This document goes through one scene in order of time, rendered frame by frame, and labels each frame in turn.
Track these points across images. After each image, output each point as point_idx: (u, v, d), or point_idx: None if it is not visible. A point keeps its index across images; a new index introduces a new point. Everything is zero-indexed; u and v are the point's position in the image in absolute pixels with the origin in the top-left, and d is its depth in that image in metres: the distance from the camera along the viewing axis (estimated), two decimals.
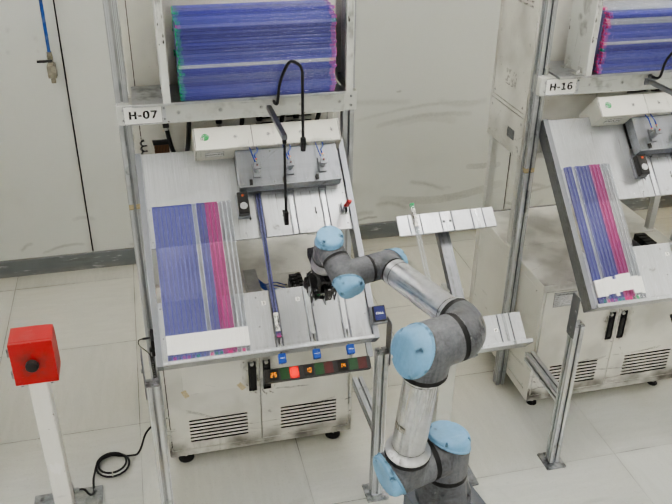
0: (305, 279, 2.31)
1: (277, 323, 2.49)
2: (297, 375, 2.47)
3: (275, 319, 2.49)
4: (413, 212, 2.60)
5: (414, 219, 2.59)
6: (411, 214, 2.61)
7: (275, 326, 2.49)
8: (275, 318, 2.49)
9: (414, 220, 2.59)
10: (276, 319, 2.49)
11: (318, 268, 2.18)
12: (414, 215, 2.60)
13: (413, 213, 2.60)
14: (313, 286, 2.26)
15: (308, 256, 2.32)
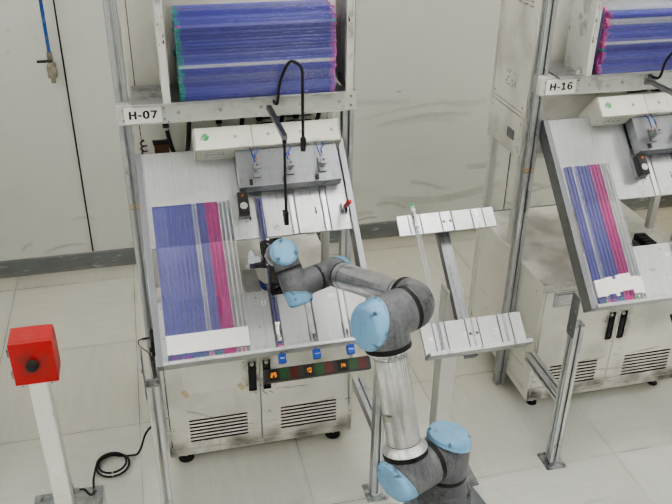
0: None
1: (278, 332, 2.48)
2: (297, 375, 2.47)
3: (277, 328, 2.48)
4: (413, 212, 2.60)
5: (414, 219, 2.59)
6: (411, 214, 2.61)
7: (277, 336, 2.47)
8: (277, 328, 2.48)
9: (414, 220, 2.59)
10: (278, 328, 2.48)
11: None
12: (414, 215, 2.60)
13: (413, 213, 2.60)
14: None
15: None
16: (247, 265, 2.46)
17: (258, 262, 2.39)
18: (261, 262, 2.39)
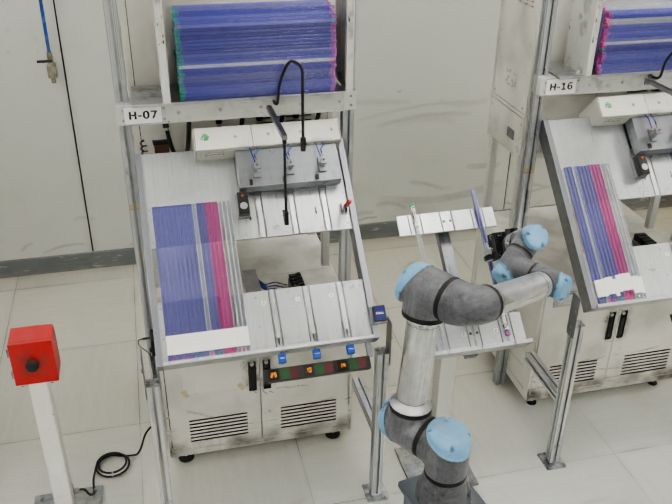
0: None
1: (505, 321, 2.52)
2: (297, 375, 2.47)
3: (503, 317, 2.52)
4: (413, 212, 2.60)
5: (414, 219, 2.59)
6: (411, 214, 2.61)
7: (504, 325, 2.52)
8: (503, 317, 2.52)
9: (414, 220, 2.59)
10: (504, 317, 2.52)
11: None
12: (414, 215, 2.60)
13: (413, 213, 2.60)
14: None
15: None
16: (483, 258, 2.57)
17: (488, 254, 2.49)
18: (490, 254, 2.49)
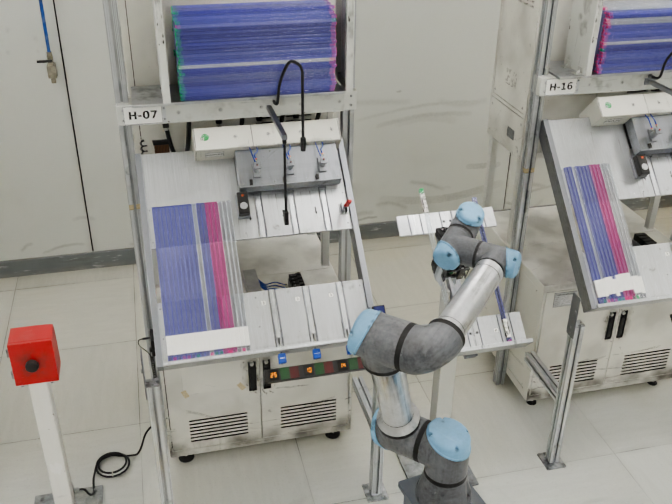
0: None
1: (507, 329, 2.51)
2: (297, 375, 2.47)
3: (505, 325, 2.52)
4: (422, 198, 2.50)
5: (423, 205, 2.49)
6: (420, 200, 2.50)
7: (506, 333, 2.51)
8: (505, 325, 2.52)
9: (423, 206, 2.49)
10: (506, 325, 2.52)
11: None
12: (423, 201, 2.49)
13: (422, 199, 2.50)
14: None
15: (437, 236, 2.35)
16: None
17: None
18: None
